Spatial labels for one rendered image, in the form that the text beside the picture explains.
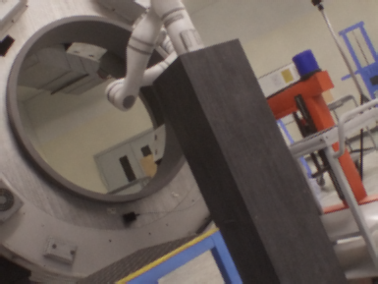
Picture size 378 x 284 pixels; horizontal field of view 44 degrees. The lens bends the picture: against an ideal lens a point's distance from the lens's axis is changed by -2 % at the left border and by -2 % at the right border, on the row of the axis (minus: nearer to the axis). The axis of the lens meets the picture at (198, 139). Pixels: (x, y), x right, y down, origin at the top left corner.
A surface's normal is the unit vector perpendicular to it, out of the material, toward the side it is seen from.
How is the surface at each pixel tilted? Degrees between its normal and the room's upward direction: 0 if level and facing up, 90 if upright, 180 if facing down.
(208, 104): 90
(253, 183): 90
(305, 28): 90
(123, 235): 90
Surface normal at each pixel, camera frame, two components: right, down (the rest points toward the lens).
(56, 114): -0.20, 0.02
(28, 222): 0.56, -0.30
